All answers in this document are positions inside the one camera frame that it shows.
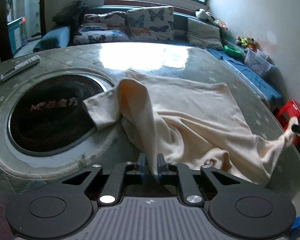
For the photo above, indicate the blue sofa bench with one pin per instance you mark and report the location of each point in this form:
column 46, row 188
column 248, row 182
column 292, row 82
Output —
column 59, row 37

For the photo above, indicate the white plush toy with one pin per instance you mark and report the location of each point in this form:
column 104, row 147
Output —
column 203, row 15

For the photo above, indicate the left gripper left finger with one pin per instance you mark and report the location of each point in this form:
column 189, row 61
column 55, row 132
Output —
column 140, row 166

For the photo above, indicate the colourful small toys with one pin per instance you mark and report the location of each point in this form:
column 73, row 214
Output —
column 247, row 42

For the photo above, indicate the grey plain cushion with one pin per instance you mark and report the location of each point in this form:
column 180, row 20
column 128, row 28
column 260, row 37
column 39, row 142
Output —
column 203, row 35

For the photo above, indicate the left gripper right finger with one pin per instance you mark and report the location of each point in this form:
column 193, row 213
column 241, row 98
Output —
column 162, row 166

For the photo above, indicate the grey quilted table cover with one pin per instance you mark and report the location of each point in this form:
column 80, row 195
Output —
column 92, row 191

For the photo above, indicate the butterfly print pillow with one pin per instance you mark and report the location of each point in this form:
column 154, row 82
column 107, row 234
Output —
column 151, row 23

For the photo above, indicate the butterfly print blanket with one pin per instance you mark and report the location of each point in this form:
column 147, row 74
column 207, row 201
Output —
column 102, row 28

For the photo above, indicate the cream white garment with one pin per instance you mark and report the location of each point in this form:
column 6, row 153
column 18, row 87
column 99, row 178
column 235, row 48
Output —
column 189, row 122

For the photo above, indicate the light blue small cabinet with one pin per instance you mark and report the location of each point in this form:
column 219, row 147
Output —
column 17, row 34

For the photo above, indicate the black bag on sofa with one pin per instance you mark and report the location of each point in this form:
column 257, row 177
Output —
column 71, row 15

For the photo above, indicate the red plastic stool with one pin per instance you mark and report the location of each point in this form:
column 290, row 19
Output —
column 287, row 116

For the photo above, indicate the round black table hotplate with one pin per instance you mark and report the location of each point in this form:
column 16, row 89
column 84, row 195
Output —
column 49, row 118

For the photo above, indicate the clear plastic storage box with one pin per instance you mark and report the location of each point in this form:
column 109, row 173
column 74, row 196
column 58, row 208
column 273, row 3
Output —
column 258, row 64

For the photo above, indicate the green plastic bowl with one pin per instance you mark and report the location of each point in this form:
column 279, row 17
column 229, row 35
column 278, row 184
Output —
column 232, row 51

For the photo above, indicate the silver remote control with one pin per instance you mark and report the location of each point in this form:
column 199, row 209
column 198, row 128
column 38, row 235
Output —
column 20, row 67

